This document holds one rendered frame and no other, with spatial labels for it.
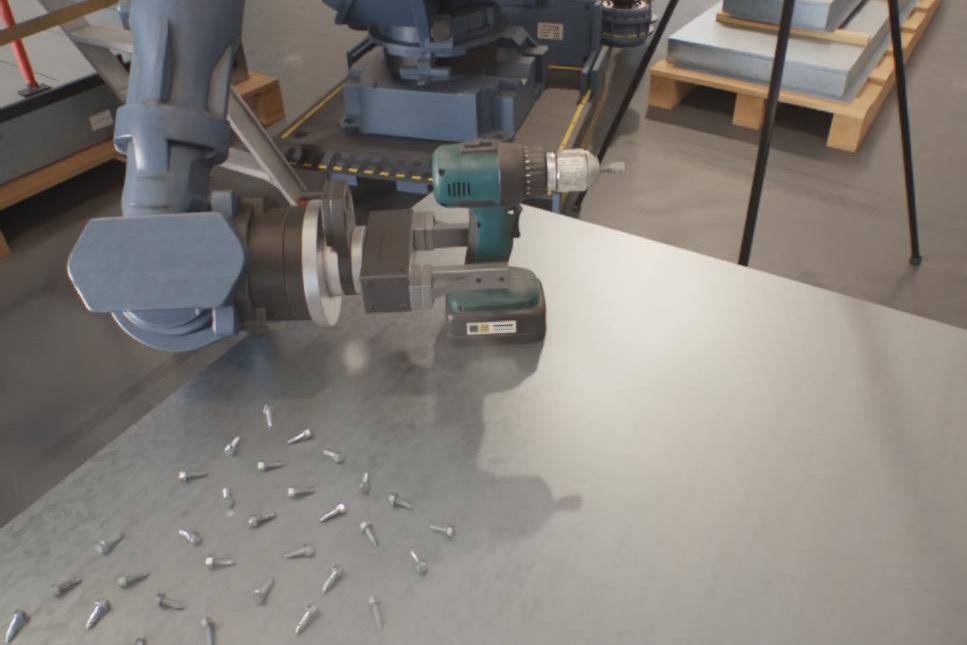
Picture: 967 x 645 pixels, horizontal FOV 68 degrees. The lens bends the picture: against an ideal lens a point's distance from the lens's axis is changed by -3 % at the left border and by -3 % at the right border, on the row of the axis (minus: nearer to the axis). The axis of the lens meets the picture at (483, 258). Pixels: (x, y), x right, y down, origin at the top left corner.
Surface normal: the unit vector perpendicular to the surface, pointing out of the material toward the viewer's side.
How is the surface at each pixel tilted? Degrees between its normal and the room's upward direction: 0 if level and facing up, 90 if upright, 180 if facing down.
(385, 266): 0
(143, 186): 50
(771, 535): 0
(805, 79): 90
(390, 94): 90
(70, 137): 90
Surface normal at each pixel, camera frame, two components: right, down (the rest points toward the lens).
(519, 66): -0.22, -0.19
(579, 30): -0.29, 0.55
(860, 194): -0.04, -0.82
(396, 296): 0.04, 0.57
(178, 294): 0.01, -0.09
